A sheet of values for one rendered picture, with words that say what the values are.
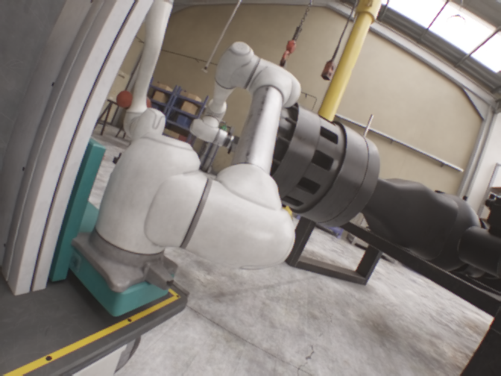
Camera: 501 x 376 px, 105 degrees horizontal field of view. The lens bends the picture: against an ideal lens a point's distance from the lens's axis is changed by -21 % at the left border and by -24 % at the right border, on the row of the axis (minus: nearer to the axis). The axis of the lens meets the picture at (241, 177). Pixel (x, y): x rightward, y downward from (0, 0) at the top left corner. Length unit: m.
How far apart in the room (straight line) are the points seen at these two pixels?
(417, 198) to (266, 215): 1.30
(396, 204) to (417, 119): 6.69
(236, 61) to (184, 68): 8.40
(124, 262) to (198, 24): 9.77
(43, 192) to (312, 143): 0.95
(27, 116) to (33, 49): 0.30
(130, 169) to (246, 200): 0.22
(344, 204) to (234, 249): 0.84
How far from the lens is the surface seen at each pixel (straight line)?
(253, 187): 0.49
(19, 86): 0.30
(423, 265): 1.63
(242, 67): 0.90
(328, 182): 1.15
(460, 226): 1.97
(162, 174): 0.42
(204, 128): 1.36
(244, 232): 0.44
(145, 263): 0.50
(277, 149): 1.09
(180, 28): 10.33
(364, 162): 1.23
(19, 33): 0.30
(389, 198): 1.57
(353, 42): 4.51
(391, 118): 7.92
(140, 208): 0.44
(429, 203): 1.73
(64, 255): 0.57
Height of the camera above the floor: 0.71
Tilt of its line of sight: 3 degrees down
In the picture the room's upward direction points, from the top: 24 degrees clockwise
